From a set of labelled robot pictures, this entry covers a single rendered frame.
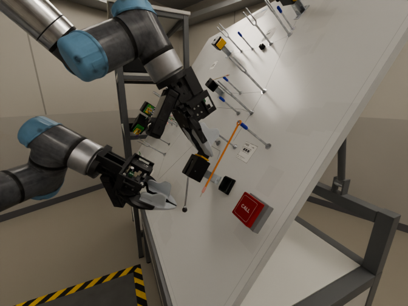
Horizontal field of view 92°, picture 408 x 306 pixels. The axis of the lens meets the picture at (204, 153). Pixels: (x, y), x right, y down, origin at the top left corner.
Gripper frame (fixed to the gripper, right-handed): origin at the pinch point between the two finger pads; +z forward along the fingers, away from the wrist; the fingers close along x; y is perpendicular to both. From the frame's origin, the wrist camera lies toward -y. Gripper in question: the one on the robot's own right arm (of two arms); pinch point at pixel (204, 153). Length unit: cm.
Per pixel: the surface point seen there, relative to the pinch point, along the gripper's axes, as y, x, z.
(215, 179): -1.4, -1.1, 7.8
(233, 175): 1.6, -6.2, 7.0
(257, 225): -5.1, -20.4, 8.5
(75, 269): -100, 122, 67
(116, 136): -12, 271, 18
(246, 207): -4.3, -17.9, 5.9
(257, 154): 7.8, -10.4, 4.1
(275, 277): -4.0, -10.1, 42.0
